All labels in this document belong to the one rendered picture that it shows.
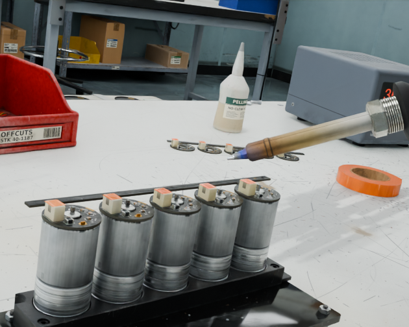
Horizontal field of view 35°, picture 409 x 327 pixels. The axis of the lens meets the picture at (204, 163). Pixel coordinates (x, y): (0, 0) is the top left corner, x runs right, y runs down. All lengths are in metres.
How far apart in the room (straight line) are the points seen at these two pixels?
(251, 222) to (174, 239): 0.05
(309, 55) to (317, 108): 0.07
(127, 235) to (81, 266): 0.02
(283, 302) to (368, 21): 5.68
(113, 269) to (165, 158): 0.31
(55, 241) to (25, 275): 0.09
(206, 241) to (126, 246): 0.05
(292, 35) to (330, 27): 0.46
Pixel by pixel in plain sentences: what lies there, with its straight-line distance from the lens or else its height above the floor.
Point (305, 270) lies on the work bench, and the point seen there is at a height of 0.75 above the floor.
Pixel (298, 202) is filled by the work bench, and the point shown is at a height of 0.75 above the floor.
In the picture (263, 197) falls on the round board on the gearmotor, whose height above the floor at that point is 0.81.
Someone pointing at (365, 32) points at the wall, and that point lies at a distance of 6.01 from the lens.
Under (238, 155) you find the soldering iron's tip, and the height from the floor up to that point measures 0.85.
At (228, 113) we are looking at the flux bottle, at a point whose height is 0.77.
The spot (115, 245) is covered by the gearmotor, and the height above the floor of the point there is 0.80.
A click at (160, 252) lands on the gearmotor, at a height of 0.79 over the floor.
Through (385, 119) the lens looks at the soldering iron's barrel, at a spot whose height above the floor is 0.87.
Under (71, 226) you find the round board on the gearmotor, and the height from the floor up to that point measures 0.81.
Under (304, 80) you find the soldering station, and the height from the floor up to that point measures 0.81.
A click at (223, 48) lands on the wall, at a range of 6.21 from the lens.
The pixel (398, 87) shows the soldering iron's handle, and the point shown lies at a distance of 0.27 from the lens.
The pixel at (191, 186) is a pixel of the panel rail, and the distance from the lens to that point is 0.34.
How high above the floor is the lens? 0.92
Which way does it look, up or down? 16 degrees down
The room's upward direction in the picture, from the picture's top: 10 degrees clockwise
